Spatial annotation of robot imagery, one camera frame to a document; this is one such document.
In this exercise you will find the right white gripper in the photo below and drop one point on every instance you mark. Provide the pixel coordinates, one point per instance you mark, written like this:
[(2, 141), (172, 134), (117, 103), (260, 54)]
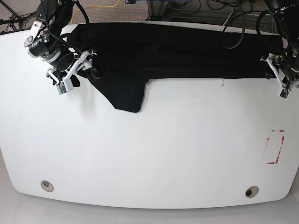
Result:
[(72, 65)]

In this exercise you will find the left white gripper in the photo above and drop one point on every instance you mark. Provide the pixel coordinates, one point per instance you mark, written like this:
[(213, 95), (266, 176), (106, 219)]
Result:
[(285, 69)]

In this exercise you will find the black T-shirt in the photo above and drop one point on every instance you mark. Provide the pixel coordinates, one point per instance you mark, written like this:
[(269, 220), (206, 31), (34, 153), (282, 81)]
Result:
[(131, 54)]

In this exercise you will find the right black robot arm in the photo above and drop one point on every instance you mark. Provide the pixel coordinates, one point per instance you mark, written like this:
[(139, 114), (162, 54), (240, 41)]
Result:
[(46, 32)]

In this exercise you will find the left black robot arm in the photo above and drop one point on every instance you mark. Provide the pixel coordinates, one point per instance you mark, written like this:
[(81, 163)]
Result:
[(286, 16)]

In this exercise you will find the red tape rectangle marker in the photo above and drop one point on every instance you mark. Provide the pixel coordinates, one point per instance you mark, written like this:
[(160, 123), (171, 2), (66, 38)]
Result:
[(274, 144)]

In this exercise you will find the black tripod stand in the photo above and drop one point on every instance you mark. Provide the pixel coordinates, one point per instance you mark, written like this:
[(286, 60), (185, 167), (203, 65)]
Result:
[(14, 22)]

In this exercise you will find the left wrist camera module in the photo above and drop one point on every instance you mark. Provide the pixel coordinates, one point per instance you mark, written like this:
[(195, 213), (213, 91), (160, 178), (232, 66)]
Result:
[(284, 93)]

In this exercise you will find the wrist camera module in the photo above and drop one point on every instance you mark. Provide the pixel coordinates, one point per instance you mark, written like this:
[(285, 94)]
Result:
[(284, 93), (64, 87)]

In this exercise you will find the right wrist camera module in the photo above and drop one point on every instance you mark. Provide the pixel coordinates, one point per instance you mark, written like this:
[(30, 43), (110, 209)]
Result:
[(64, 87)]

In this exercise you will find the left table cable grommet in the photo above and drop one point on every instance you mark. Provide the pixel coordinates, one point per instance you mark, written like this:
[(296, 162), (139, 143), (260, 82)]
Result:
[(47, 186)]

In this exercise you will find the table cable grommet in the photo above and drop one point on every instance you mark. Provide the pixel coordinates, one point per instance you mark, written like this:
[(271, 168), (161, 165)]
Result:
[(47, 186), (251, 191)]

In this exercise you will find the right table cable grommet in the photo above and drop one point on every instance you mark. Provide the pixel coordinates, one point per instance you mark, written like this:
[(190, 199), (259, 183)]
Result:
[(251, 191)]

